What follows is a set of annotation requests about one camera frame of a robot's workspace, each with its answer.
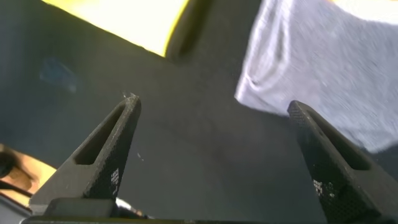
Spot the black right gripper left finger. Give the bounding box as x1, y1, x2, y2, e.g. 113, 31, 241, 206
29, 95, 142, 216

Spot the yellow microfibre towel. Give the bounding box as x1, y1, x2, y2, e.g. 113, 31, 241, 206
42, 0, 190, 58

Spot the grey towel with orange stripes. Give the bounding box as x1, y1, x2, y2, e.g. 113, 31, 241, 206
234, 0, 398, 153

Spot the black fabric table cover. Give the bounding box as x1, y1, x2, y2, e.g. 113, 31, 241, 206
0, 0, 398, 224

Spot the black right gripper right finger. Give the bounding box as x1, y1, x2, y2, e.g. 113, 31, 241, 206
287, 100, 398, 223

